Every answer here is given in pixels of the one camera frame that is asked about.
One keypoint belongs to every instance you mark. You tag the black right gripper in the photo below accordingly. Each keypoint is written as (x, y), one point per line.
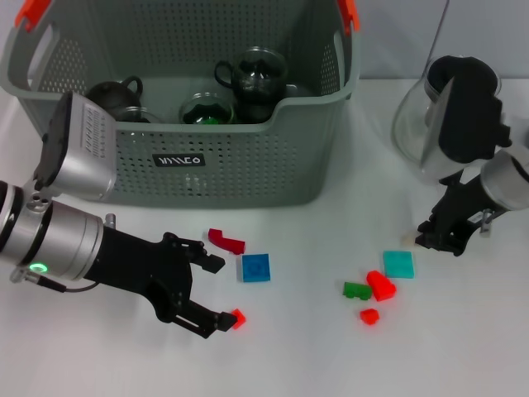
(463, 207)

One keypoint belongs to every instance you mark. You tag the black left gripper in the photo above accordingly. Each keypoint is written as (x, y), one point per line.
(136, 264)

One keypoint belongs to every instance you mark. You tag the teal square brick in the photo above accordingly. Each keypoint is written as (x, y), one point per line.
(397, 264)

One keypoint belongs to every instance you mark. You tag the small red square brick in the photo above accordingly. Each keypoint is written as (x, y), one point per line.
(239, 317)

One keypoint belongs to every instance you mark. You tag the dark red angled brick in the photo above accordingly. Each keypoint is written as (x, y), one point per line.
(229, 244)

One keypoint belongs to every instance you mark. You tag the blue square brick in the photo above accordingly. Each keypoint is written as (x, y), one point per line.
(256, 268)

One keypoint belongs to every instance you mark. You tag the large red brick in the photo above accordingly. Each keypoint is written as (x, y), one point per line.
(382, 287)

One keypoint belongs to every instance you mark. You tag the green car-shaped brick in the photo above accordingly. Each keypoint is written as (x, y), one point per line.
(355, 291)

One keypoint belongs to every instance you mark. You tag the green rectangular brick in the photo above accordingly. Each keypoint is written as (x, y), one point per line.
(210, 121)

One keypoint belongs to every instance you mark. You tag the glass teacup with black holder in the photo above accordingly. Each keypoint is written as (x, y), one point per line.
(206, 109)
(252, 113)
(138, 116)
(256, 76)

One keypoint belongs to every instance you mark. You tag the grey perforated plastic storage bin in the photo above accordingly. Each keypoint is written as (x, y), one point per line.
(256, 173)

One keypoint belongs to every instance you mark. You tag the small red sloped brick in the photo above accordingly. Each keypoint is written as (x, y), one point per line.
(369, 316)

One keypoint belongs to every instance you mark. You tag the glass teapot with black lid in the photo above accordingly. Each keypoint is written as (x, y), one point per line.
(409, 120)

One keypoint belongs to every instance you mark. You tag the black clay teapot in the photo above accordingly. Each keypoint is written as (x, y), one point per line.
(120, 97)

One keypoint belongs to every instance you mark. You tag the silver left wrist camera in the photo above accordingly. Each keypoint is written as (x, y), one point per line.
(82, 153)

